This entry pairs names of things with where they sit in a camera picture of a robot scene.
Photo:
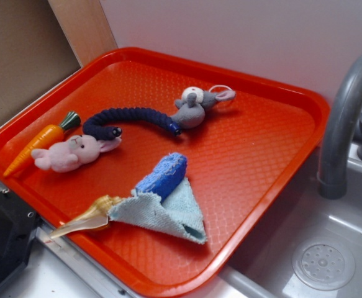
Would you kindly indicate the light teal cloth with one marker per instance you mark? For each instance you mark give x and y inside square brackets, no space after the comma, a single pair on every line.
[178,215]

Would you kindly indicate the blue sponge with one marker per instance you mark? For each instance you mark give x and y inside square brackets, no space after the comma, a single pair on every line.
[165,177]

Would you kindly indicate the red plastic tray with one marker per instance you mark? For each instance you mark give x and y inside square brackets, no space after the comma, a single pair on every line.
[239,159]

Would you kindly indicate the grey plush donkey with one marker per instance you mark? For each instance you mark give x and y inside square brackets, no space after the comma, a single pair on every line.
[196,102]

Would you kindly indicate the tan spiral seashell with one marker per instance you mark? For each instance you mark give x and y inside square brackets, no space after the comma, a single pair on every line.
[96,216]

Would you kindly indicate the pink plush bunny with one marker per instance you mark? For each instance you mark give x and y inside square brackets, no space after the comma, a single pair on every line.
[78,150]

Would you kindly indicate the orange toy carrot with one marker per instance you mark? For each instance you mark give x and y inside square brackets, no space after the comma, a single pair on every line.
[47,137]

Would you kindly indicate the grey sink faucet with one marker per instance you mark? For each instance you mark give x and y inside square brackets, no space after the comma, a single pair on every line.
[342,127]

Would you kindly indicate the grey sink basin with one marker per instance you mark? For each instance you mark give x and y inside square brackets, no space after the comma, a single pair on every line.
[262,265]

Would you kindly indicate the brown cardboard panel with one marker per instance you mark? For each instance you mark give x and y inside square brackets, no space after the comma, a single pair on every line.
[34,54]

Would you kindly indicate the round sink drain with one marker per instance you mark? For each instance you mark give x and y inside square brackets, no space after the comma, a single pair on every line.
[323,264]

